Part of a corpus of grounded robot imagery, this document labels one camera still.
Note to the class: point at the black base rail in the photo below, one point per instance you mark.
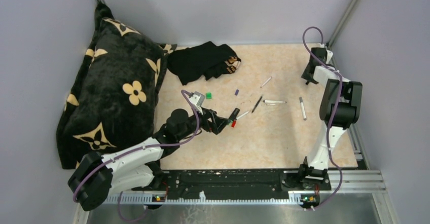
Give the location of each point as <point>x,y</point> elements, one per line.
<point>234,184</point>

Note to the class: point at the white pen with clip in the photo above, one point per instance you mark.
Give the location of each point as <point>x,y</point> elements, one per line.
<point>274,102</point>

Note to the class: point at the black floral plush pillow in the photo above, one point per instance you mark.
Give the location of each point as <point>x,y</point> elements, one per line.
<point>111,105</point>

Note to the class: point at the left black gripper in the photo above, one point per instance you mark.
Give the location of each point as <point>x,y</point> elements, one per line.
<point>214,121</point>

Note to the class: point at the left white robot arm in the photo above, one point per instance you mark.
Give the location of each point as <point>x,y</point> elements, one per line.
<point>101,175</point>

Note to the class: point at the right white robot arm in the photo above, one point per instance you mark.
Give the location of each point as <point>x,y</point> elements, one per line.
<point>339,109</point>

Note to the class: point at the black thin pen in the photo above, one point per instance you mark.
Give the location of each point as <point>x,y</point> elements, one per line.
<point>257,103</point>

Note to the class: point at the green small cap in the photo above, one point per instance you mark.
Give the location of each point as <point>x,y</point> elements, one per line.
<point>208,96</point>

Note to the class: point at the black green highlighter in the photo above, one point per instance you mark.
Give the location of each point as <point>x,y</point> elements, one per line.
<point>234,114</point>

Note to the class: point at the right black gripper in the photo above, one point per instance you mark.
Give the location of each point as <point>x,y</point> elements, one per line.
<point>307,78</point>

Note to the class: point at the black folded cloth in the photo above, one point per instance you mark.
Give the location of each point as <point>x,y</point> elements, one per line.
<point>208,60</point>

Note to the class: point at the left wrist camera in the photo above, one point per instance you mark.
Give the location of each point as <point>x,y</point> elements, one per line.
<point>196,99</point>

